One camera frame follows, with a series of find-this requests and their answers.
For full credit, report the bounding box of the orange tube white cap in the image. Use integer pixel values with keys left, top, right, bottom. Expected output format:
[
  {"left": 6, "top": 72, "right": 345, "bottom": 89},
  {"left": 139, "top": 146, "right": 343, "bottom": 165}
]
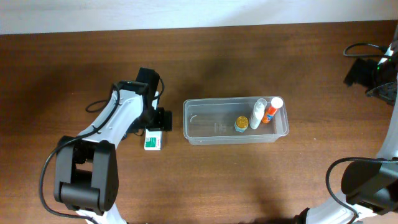
[{"left": 262, "top": 96, "right": 284, "bottom": 124}]

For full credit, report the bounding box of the white green medicine box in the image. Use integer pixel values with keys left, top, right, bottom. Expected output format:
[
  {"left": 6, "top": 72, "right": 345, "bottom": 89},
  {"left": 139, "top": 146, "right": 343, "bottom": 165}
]
[{"left": 144, "top": 129, "right": 162, "bottom": 151}]

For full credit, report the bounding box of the white spray bottle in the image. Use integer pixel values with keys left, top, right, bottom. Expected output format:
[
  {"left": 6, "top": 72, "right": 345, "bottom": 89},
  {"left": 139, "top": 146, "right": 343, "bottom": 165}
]
[{"left": 249, "top": 98, "right": 267, "bottom": 129}]

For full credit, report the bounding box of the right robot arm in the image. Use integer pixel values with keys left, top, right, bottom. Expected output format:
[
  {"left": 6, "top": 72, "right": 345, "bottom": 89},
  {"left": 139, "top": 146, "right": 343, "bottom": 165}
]
[{"left": 292, "top": 37, "right": 397, "bottom": 224}]

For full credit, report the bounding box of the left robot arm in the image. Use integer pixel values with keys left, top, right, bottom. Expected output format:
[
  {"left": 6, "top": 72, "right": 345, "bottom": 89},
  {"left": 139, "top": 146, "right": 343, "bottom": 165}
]
[{"left": 42, "top": 78, "right": 172, "bottom": 223}]

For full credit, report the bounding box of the clear plastic container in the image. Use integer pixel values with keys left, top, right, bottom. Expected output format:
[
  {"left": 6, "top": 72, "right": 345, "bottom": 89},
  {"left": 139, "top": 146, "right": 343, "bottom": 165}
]
[{"left": 183, "top": 96, "right": 289, "bottom": 145}]

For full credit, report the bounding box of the small jar gold lid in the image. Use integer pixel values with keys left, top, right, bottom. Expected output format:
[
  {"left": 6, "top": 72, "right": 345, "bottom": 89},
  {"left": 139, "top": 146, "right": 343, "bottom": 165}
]
[{"left": 234, "top": 116, "right": 249, "bottom": 133}]

